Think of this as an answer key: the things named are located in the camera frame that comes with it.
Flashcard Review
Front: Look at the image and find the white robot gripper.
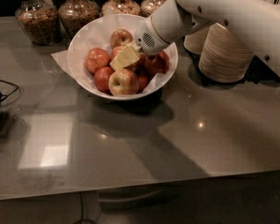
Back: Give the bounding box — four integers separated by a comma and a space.
109, 16, 171, 72

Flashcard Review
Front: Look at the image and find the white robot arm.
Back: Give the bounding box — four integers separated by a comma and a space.
133, 0, 280, 76

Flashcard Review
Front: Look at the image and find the top red yellow apple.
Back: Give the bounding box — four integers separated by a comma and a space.
110, 29, 133, 49

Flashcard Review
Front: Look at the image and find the white ceramic bowl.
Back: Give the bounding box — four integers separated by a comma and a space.
66, 13, 179, 102

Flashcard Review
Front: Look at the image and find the lower right red apple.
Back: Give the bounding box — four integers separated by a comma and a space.
137, 72, 149, 92

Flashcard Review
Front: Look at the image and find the front left red apple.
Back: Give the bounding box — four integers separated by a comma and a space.
94, 66, 114, 93

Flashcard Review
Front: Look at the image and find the rear paper bowl stack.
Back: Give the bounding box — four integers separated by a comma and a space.
184, 27, 209, 55

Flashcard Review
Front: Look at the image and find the paper bowl stack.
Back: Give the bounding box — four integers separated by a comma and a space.
184, 27, 209, 55
199, 23, 253, 83

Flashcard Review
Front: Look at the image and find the front paper bowl stack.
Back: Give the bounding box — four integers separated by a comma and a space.
199, 23, 253, 83

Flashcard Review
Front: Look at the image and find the far left cereal jar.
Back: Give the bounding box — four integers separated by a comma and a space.
15, 0, 61, 46

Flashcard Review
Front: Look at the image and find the black mat under bowls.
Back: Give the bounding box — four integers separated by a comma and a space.
187, 50, 280, 89

